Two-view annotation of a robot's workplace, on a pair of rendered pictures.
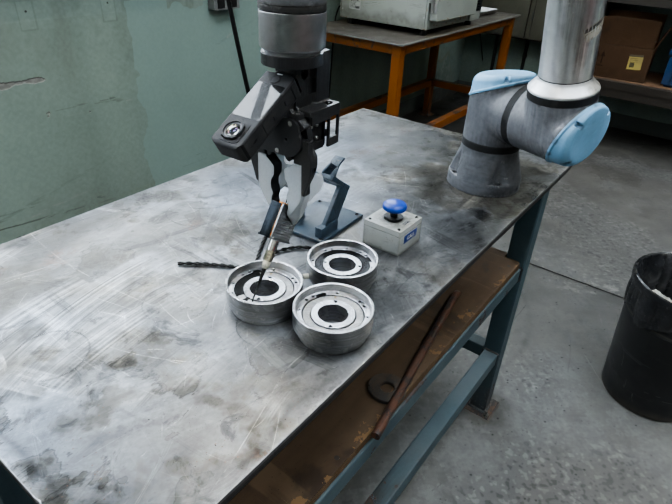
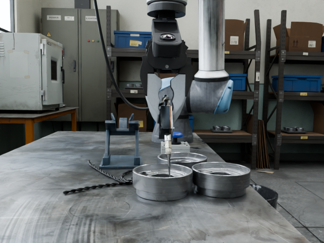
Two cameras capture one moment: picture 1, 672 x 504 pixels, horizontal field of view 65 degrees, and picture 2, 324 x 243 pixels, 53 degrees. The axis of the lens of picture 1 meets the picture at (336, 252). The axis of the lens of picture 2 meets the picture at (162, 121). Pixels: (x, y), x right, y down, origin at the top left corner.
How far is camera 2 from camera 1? 0.54 m
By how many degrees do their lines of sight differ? 44
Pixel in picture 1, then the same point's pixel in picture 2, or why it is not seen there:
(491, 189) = (185, 138)
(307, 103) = not seen: hidden behind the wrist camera
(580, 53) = (221, 55)
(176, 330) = (130, 217)
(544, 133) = (214, 96)
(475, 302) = not seen: hidden behind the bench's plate
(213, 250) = (76, 183)
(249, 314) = (175, 188)
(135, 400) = not seen: outside the picture
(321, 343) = (238, 185)
